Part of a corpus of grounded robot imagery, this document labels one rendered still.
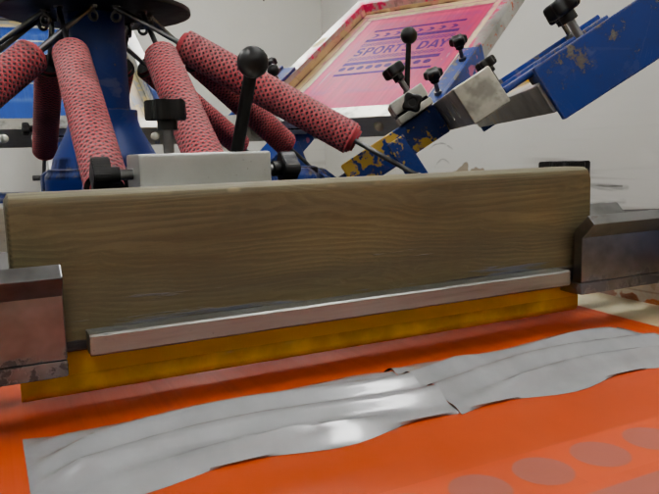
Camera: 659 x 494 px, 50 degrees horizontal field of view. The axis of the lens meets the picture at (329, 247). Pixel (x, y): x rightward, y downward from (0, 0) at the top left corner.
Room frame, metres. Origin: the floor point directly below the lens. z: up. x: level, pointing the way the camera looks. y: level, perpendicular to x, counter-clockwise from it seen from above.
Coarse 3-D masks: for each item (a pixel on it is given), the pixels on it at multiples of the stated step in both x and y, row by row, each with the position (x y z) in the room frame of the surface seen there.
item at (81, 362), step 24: (552, 288) 0.47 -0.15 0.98; (408, 312) 0.42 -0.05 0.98; (432, 312) 0.42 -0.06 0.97; (456, 312) 0.43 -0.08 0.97; (240, 336) 0.37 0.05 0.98; (264, 336) 0.37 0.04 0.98; (288, 336) 0.38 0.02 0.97; (312, 336) 0.39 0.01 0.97; (72, 360) 0.33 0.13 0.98; (96, 360) 0.33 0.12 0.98; (120, 360) 0.34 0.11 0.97; (144, 360) 0.35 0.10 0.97
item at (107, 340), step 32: (416, 288) 0.40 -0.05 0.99; (448, 288) 0.40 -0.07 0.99; (480, 288) 0.41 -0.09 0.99; (512, 288) 0.42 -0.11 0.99; (544, 288) 0.43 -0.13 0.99; (160, 320) 0.34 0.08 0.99; (192, 320) 0.34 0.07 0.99; (224, 320) 0.34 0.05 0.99; (256, 320) 0.35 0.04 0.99; (288, 320) 0.36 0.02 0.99; (320, 320) 0.36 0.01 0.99; (96, 352) 0.31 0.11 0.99
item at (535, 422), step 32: (512, 320) 0.47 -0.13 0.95; (544, 320) 0.47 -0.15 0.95; (576, 320) 0.47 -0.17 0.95; (608, 320) 0.47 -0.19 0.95; (352, 352) 0.41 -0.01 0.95; (384, 352) 0.41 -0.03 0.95; (416, 352) 0.40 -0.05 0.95; (448, 352) 0.40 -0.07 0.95; (480, 352) 0.40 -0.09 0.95; (608, 384) 0.34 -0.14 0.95; (640, 384) 0.34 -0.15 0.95; (480, 416) 0.30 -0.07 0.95; (512, 416) 0.30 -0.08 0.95; (544, 416) 0.30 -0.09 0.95; (576, 416) 0.30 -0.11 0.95; (608, 416) 0.30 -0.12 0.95; (640, 416) 0.30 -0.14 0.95
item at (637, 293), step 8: (624, 288) 0.53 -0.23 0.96; (632, 288) 0.53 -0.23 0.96; (640, 288) 0.52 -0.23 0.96; (648, 288) 0.51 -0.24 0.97; (656, 288) 0.51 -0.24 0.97; (624, 296) 0.53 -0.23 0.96; (632, 296) 0.53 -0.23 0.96; (640, 296) 0.52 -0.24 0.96; (648, 296) 0.51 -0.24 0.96; (656, 296) 0.51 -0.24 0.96; (656, 304) 0.51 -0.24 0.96
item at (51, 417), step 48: (144, 384) 0.36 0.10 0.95; (192, 384) 0.36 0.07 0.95; (240, 384) 0.35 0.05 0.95; (288, 384) 0.35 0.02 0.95; (0, 432) 0.30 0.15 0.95; (48, 432) 0.30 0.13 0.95; (432, 432) 0.29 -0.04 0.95; (480, 432) 0.28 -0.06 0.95; (0, 480) 0.25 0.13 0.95; (192, 480) 0.25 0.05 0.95; (240, 480) 0.25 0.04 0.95; (288, 480) 0.24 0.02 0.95; (336, 480) 0.24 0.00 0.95; (384, 480) 0.24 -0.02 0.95
